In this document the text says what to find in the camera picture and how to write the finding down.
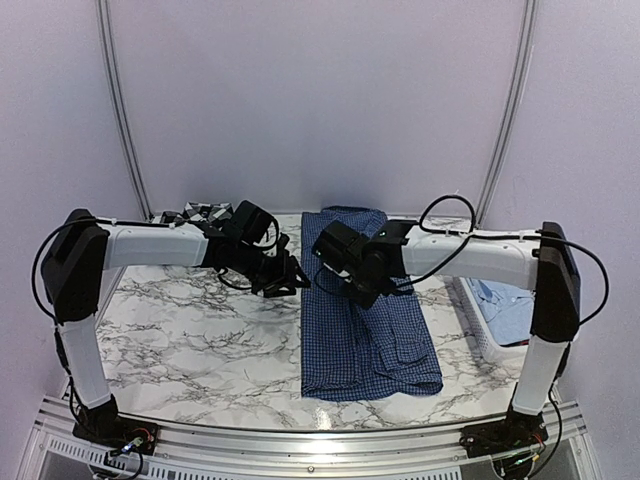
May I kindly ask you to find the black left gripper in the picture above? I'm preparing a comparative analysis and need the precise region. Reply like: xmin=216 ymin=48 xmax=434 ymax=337
xmin=233 ymin=242 xmax=311 ymax=298

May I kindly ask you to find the blue checked long sleeve shirt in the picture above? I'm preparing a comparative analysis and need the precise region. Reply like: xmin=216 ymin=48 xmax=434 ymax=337
xmin=300 ymin=207 xmax=443 ymax=402

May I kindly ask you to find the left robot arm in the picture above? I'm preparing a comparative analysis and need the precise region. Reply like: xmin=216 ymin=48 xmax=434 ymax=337
xmin=31 ymin=201 xmax=310 ymax=445

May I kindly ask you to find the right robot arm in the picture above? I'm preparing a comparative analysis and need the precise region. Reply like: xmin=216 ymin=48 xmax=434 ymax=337
xmin=336 ymin=220 xmax=581 ymax=448

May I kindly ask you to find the white plastic laundry basket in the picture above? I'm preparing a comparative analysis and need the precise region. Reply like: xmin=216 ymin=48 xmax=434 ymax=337
xmin=452 ymin=277 xmax=535 ymax=364

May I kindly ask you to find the black white plaid folded shirt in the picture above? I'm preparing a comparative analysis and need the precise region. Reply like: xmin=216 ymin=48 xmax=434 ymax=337
xmin=159 ymin=202 xmax=234 ymax=226

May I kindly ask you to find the light blue folded shirt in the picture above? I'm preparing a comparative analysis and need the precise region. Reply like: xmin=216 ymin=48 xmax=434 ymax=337
xmin=467 ymin=279 xmax=535 ymax=347

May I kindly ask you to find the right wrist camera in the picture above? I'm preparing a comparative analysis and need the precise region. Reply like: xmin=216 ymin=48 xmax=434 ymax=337
xmin=312 ymin=220 xmax=369 ymax=277

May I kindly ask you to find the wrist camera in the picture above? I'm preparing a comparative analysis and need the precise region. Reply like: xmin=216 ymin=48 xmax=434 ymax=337
xmin=312 ymin=220 xmax=369 ymax=277
xmin=225 ymin=200 xmax=280 ymax=249

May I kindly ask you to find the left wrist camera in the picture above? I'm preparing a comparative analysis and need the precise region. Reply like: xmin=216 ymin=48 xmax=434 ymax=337
xmin=225 ymin=200 xmax=280 ymax=249

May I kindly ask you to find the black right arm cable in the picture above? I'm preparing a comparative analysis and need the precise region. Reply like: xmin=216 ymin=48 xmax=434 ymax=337
xmin=314 ymin=194 xmax=611 ymax=326

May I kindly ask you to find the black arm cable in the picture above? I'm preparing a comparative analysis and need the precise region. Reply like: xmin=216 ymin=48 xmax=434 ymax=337
xmin=31 ymin=214 xmax=176 ymax=321
xmin=314 ymin=194 xmax=611 ymax=326

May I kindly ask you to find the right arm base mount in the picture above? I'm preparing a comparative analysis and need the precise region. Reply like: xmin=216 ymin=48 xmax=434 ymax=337
xmin=459 ymin=399 xmax=549 ymax=458

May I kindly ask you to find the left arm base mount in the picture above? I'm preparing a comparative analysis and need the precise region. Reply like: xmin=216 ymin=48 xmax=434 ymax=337
xmin=73 ymin=396 xmax=160 ymax=455

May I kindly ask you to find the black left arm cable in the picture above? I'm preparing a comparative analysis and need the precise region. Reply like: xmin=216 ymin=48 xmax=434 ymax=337
xmin=31 ymin=214 xmax=176 ymax=321

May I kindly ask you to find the aluminium front rail frame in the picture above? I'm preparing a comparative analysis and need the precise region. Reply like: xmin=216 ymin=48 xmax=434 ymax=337
xmin=19 ymin=394 xmax=601 ymax=480

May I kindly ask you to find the right aluminium corner post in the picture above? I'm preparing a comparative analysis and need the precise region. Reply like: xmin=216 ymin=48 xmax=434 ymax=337
xmin=476 ymin=0 xmax=540 ymax=225

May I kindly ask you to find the aluminium corner post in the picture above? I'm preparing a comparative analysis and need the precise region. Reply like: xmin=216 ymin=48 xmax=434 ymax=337
xmin=476 ymin=0 xmax=540 ymax=225
xmin=95 ymin=0 xmax=154 ymax=220

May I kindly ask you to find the left aluminium corner post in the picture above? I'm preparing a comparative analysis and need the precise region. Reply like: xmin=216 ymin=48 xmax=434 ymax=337
xmin=95 ymin=0 xmax=154 ymax=220

